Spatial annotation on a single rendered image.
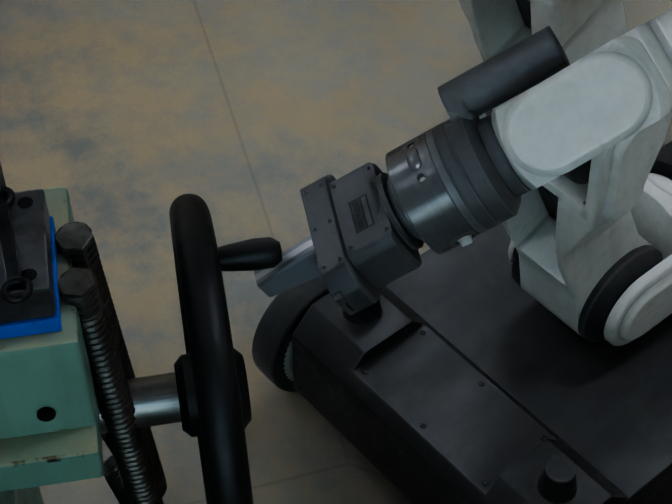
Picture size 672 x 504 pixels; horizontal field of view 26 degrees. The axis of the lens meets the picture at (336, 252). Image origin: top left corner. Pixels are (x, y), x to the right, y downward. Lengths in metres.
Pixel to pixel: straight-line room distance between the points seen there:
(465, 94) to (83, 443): 0.38
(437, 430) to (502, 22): 0.56
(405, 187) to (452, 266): 0.94
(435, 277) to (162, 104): 0.71
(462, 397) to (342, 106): 0.79
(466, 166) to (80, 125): 1.49
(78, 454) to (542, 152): 0.38
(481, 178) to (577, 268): 0.67
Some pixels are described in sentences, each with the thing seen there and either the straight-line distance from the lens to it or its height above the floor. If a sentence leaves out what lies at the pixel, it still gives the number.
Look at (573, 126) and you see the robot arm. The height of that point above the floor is 0.96.
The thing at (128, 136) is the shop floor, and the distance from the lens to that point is 2.46.
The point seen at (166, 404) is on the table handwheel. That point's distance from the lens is 1.05.
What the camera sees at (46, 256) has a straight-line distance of 0.91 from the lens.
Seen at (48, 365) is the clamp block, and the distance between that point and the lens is 0.92.
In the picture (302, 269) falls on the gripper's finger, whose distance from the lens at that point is 1.13.
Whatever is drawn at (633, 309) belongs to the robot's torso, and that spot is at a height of 0.31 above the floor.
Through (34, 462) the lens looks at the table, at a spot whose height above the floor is 0.87.
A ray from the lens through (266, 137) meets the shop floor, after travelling 2.43.
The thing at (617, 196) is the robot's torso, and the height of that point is 0.57.
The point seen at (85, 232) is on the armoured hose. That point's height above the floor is 0.97.
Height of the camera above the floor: 1.66
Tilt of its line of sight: 47 degrees down
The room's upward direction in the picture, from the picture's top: straight up
